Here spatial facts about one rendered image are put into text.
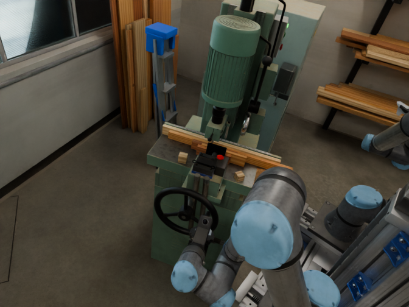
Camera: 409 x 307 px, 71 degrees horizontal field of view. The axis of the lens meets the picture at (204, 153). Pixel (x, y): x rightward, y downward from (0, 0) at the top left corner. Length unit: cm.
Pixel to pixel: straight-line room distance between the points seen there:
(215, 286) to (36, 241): 156
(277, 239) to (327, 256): 92
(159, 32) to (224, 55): 98
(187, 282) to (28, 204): 177
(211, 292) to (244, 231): 37
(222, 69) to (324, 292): 79
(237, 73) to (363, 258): 75
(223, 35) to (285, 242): 75
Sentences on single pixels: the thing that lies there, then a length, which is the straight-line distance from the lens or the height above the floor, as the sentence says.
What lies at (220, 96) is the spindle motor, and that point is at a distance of 116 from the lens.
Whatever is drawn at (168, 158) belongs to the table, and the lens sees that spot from 134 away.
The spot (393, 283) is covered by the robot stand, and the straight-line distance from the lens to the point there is 103.
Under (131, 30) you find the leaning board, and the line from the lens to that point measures 255.
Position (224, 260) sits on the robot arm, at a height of 99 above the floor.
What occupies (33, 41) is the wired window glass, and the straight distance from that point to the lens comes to 234.
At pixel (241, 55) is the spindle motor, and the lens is 109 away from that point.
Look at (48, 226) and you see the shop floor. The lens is 229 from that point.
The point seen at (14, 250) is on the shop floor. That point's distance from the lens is 225.
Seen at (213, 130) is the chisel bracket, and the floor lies 106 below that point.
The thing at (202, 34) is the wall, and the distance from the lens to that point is 378.
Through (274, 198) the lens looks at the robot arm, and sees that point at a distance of 56.
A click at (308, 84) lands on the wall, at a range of 360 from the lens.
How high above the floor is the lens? 180
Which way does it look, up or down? 40 degrees down
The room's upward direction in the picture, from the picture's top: 11 degrees clockwise
